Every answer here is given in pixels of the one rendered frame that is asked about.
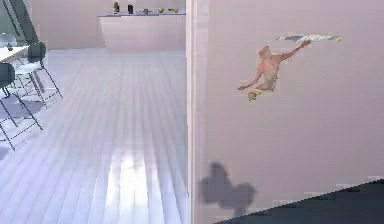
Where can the pale kitchen counter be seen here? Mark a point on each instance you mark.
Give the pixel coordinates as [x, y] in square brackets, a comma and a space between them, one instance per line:
[143, 31]

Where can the yellow-green fruit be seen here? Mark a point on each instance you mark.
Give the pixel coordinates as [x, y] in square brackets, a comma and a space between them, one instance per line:
[174, 10]

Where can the yellow-green apple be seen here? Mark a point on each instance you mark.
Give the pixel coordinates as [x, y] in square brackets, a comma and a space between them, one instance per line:
[160, 10]

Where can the black cup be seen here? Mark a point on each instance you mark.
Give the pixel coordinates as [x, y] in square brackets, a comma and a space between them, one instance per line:
[130, 8]

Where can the dark statuette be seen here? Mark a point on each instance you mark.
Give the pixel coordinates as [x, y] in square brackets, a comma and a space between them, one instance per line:
[116, 7]

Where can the black and white chair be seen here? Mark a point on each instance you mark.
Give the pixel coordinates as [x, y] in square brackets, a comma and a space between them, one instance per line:
[33, 66]
[6, 80]

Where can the white dining table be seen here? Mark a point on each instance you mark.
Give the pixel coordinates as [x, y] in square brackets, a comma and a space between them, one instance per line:
[10, 52]

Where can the small dark object on table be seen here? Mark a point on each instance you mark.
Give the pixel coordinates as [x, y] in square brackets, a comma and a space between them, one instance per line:
[9, 47]

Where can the dark window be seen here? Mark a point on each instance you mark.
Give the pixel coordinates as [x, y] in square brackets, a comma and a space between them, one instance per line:
[15, 20]

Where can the surfer wall picture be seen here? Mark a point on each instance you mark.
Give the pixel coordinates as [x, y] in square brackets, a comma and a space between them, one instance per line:
[270, 70]

